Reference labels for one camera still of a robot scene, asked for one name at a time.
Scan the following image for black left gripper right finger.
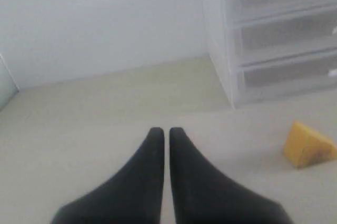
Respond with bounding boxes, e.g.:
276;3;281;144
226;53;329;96
170;127;293;223

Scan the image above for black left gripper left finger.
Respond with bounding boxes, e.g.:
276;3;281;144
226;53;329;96
52;127;165;223

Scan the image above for yellow cheese wedge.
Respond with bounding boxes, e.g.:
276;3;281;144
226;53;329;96
283;121;336;169

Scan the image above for white plastic drawer cabinet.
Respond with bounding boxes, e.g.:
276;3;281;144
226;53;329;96
202;0;336;107

